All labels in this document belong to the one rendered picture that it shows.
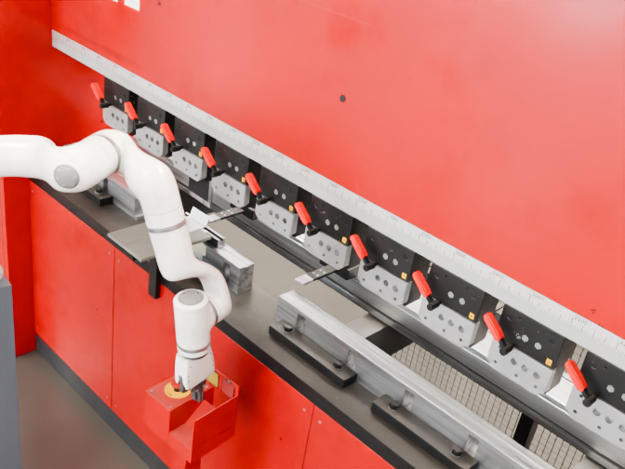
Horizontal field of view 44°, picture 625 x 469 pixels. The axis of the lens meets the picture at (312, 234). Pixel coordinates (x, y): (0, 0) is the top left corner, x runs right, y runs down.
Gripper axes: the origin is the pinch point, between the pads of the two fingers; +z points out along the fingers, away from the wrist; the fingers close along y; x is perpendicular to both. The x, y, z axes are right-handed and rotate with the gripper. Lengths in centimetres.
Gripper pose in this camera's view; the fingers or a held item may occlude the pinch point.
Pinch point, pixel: (197, 393)
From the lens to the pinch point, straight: 207.2
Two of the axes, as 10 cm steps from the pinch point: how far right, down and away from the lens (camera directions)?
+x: 7.6, 3.7, -5.4
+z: -0.3, 8.4, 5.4
